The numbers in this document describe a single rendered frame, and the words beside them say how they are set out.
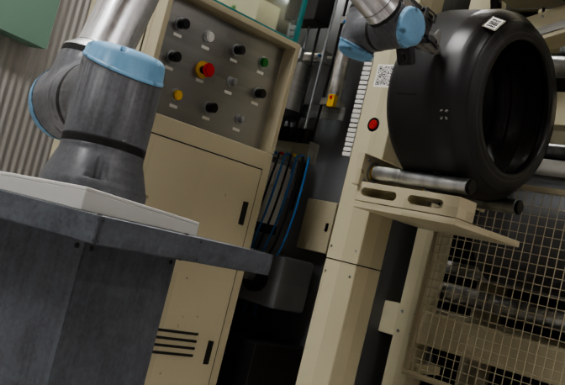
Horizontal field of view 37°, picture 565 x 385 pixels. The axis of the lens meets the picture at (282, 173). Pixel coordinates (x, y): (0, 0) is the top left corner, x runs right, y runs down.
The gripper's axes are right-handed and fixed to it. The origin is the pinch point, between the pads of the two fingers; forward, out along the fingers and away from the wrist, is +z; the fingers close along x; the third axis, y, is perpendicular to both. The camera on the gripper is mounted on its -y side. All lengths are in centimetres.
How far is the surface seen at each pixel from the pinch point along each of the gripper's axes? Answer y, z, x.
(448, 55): 0.2, 1.1, -3.5
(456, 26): 10.5, 4.3, -0.7
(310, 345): -86, 30, 36
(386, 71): 2.9, 19.6, 31.6
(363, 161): -29.7, 12.1, 22.9
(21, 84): -7, 33, 282
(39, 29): 21, 24, 268
